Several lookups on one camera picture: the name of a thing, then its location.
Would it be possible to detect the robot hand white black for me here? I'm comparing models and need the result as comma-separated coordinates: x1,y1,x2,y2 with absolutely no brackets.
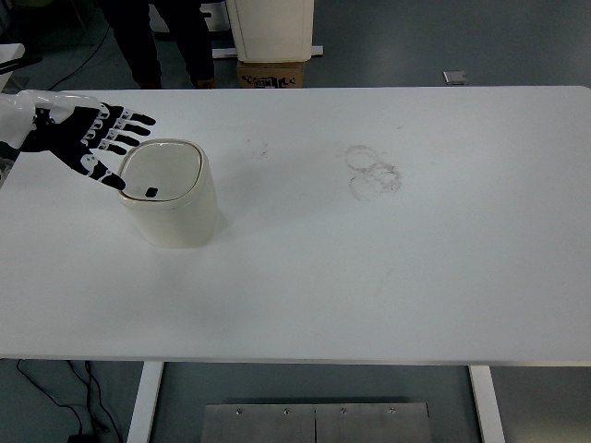
0,89,157,192

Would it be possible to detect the small cream trash bin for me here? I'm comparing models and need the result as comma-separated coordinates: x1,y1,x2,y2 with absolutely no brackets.
115,138,220,250

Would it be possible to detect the large cream trash bin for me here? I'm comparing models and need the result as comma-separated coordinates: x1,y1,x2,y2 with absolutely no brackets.
225,0,316,63

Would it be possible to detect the white side table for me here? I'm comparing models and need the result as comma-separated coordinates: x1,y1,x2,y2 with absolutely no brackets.
0,42,27,91

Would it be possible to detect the person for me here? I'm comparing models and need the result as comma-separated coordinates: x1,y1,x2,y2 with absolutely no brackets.
98,0,216,90

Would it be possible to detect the brown cardboard box black print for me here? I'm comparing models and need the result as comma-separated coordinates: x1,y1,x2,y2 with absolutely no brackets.
236,61,307,89

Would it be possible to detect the white background table foot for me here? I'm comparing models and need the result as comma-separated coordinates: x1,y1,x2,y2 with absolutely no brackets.
211,44,326,60

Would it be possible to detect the white table leg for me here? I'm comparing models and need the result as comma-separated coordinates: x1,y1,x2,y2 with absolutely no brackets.
125,362,165,443
467,365,507,443

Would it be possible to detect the grey metal plate with screws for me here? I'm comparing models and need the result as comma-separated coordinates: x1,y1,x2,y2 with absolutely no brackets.
202,402,431,443

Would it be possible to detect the black floor cable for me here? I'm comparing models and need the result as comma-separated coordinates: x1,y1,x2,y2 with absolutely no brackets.
67,359,125,443
16,358,87,437

